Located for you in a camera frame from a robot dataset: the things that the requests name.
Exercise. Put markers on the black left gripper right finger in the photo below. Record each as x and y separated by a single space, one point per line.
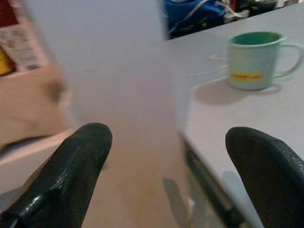
268 171

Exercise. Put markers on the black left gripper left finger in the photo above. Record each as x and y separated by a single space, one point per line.
64 175

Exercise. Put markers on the white table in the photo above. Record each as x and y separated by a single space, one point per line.
249 107

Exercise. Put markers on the cardboard box with printed label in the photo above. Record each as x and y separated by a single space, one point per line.
26 78

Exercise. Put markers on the pale green mug yellow print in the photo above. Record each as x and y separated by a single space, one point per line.
257 60

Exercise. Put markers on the white partition panel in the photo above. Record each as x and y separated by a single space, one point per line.
107 59

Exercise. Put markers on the blue bag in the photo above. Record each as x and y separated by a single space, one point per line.
190 17

